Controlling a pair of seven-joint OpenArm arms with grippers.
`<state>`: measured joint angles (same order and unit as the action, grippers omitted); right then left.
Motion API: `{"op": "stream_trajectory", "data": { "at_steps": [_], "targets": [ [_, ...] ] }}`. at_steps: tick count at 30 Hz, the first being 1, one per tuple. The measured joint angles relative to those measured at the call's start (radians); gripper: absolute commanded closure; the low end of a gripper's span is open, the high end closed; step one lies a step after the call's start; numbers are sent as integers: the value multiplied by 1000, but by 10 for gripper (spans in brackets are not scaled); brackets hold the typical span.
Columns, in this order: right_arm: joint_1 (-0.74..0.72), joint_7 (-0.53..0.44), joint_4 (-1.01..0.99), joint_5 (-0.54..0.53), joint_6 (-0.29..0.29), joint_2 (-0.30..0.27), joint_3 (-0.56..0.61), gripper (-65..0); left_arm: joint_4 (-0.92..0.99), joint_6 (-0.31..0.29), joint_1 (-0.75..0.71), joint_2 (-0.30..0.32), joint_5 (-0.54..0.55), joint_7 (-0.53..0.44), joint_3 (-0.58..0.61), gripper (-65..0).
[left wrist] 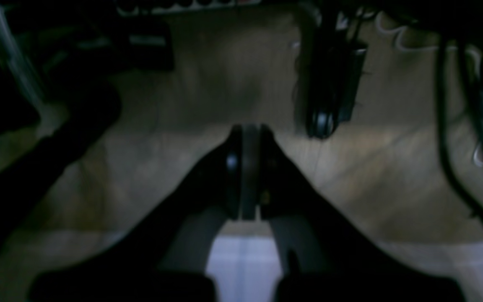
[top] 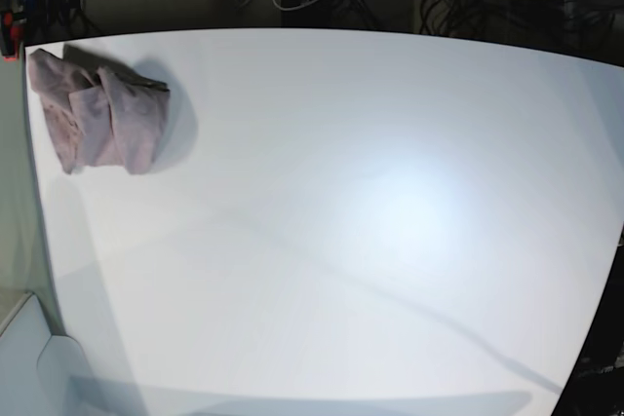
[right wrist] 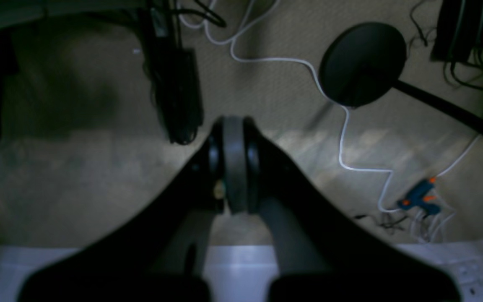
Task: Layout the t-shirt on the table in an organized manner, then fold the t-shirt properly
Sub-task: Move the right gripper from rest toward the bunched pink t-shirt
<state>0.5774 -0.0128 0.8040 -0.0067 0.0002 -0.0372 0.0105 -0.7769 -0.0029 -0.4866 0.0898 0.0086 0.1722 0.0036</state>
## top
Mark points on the mauve pink t-shirt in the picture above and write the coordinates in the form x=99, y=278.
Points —
x=99, y=112

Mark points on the red black clamp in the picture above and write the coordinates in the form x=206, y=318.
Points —
x=12, y=26

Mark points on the white bin corner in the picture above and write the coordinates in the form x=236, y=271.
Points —
x=38, y=369

